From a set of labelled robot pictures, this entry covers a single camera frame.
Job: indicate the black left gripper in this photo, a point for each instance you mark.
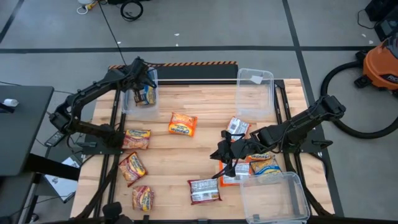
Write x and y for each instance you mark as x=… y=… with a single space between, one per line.
x=139 y=71

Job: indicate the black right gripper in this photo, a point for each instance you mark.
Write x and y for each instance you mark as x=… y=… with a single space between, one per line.
x=234 y=149

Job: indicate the blue Maruchan ramen pack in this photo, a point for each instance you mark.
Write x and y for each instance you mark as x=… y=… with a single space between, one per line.
x=146 y=96
x=265 y=167

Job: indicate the orange Maruchan ramen pack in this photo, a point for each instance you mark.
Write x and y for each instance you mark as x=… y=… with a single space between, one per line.
x=230 y=180
x=183 y=124
x=239 y=126
x=259 y=156

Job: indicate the clear plastic bin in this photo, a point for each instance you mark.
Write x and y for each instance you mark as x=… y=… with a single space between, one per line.
x=273 y=199
x=255 y=99
x=146 y=110

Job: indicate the red Maruchan ramen pack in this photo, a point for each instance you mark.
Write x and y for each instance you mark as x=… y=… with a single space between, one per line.
x=136 y=139
x=132 y=168
x=204 y=190
x=142 y=198

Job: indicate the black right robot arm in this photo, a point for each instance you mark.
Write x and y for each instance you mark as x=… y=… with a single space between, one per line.
x=295 y=126

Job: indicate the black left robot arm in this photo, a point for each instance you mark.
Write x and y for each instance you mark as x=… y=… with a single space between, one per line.
x=90 y=88

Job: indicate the black hazard-striped floor mat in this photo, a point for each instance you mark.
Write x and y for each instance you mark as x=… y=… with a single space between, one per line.
x=192 y=72

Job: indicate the black power brick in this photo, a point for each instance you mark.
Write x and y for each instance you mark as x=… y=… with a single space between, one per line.
x=55 y=139

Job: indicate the white cardboard box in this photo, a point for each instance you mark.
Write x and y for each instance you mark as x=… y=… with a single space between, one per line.
x=62 y=183

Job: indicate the black desk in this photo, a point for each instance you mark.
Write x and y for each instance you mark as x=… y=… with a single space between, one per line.
x=21 y=133

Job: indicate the small white cylinder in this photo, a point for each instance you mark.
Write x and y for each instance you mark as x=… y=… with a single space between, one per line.
x=10 y=102

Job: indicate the orange shop vacuum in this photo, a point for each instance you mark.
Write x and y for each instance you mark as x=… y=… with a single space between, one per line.
x=377 y=67

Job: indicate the black equipment case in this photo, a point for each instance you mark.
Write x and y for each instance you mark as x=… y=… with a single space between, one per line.
x=384 y=12

